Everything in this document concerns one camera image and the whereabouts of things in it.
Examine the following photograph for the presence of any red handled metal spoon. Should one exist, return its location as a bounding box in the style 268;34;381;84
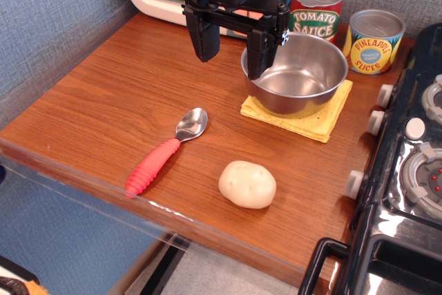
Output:
125;108;208;198

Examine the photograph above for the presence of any white stove knob upper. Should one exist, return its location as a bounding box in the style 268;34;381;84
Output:
376;84;394;108

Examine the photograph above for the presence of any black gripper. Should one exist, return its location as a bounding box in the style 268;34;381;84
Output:
182;0;289;80

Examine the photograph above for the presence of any pineapple slices can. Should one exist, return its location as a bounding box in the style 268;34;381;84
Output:
343;9;405;75

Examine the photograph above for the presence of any toy potato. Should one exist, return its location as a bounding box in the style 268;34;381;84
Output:
218;160;276;209

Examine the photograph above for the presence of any black oven door handle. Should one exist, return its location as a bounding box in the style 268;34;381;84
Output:
298;238;350;295

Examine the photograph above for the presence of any white stove knob middle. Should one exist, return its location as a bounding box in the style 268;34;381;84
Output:
367;111;385;136

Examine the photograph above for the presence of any stainless steel bowl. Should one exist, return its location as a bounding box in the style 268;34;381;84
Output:
245;32;348;118

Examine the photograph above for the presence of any black toy stove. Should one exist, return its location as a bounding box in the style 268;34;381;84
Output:
297;22;442;295

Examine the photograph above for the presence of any yellow folded cloth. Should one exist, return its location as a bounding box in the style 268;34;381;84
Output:
240;79;353;143

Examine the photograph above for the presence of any white stove knob lower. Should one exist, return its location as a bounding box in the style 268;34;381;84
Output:
345;170;365;200

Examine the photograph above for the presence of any tomato sauce can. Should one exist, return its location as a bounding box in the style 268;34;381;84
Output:
289;0;344;43

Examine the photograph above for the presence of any white stove knob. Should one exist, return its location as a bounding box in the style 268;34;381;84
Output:
376;84;394;108
367;111;385;136
345;170;365;200

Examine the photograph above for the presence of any clear acrylic table guard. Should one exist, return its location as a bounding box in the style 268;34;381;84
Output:
1;158;298;294

